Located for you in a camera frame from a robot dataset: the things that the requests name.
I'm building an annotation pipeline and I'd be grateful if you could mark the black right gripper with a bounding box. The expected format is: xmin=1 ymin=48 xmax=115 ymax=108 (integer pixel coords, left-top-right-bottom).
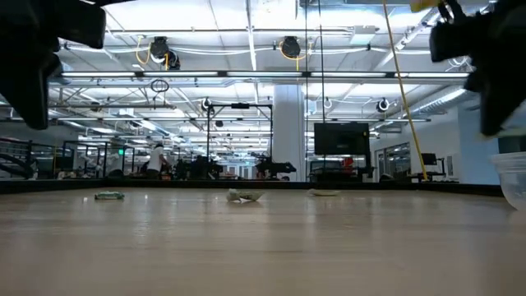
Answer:
xmin=428 ymin=0 xmax=526 ymax=137

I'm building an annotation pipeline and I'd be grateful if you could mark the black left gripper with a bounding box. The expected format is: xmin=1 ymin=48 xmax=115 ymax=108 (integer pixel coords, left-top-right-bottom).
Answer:
xmin=0 ymin=0 xmax=108 ymax=132

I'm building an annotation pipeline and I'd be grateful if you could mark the clear plastic bin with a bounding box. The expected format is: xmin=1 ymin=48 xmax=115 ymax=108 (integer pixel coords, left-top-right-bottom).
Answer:
xmin=490 ymin=151 xmax=526 ymax=212

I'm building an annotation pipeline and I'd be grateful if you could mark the green sweetener packet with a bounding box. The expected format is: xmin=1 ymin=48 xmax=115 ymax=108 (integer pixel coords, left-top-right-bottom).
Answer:
xmin=94 ymin=190 xmax=126 ymax=201

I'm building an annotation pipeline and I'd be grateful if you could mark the small black desk monitor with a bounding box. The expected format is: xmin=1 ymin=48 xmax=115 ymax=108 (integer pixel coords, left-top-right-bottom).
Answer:
xmin=419 ymin=152 xmax=448 ymax=178

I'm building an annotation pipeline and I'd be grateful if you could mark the yellow slanted pole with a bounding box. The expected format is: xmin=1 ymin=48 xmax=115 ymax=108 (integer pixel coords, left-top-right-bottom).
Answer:
xmin=381 ymin=0 xmax=429 ymax=183

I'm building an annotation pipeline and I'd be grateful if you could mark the person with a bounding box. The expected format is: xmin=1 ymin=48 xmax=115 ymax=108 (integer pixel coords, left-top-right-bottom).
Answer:
xmin=145 ymin=142 xmax=168 ymax=180

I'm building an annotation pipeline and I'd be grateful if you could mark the black monitor screen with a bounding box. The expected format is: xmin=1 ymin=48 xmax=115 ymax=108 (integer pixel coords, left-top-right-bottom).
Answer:
xmin=313 ymin=122 xmax=371 ymax=157

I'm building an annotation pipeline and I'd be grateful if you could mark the white square column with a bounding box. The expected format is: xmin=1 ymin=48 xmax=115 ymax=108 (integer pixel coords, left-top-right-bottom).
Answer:
xmin=272 ymin=84 xmax=307 ymax=183

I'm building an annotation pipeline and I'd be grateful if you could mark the long ceiling light strip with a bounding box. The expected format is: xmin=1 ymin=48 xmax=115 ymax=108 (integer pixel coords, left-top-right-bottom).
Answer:
xmin=60 ymin=70 xmax=470 ymax=80

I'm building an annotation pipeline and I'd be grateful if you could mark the black low station frame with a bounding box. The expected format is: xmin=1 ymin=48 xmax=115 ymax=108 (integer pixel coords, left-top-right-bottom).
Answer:
xmin=61 ymin=140 xmax=136 ymax=179

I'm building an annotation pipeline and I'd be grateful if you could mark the coiled black hanging cable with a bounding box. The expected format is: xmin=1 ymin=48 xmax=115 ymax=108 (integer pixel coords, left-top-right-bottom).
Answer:
xmin=150 ymin=78 xmax=171 ymax=95

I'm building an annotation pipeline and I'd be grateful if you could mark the black ceiling cable reel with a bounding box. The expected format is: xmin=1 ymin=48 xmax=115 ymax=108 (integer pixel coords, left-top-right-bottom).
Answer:
xmin=279 ymin=35 xmax=303 ymax=60
xmin=149 ymin=35 xmax=182 ymax=72

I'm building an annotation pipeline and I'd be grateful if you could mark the black table edge rail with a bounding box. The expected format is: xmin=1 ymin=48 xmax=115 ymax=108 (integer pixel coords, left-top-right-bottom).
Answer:
xmin=0 ymin=178 xmax=505 ymax=197

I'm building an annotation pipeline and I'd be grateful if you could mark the black metal station frame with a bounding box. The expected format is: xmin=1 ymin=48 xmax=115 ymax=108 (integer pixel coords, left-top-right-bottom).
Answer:
xmin=205 ymin=102 xmax=274 ymax=167

